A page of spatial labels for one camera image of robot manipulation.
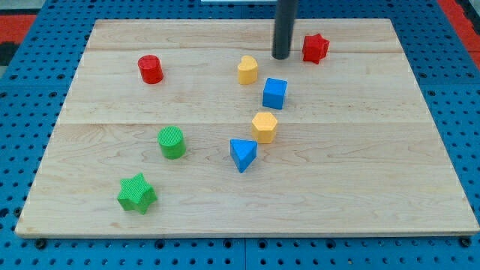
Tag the yellow heart block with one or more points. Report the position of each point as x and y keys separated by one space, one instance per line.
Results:
x=247 y=70

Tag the blue triangle block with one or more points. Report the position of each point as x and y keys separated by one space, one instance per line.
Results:
x=243 y=153

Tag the yellow hexagon block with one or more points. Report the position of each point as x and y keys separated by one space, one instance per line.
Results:
x=264 y=127

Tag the blue cube block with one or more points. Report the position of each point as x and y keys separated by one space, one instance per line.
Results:
x=274 y=93

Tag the green cylinder block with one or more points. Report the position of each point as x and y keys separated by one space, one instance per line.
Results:
x=171 y=142

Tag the light wooden board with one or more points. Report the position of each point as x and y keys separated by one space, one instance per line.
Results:
x=356 y=153

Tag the red cylinder block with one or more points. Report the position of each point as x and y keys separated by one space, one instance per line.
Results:
x=150 y=69

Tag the red star block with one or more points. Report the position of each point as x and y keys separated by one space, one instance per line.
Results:
x=315 y=48

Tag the green star block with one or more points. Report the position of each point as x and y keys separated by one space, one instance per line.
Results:
x=136 y=194

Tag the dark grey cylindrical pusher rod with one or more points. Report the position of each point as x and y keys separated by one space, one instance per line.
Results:
x=285 y=14

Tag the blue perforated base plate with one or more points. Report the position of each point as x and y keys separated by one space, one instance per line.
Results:
x=37 y=79

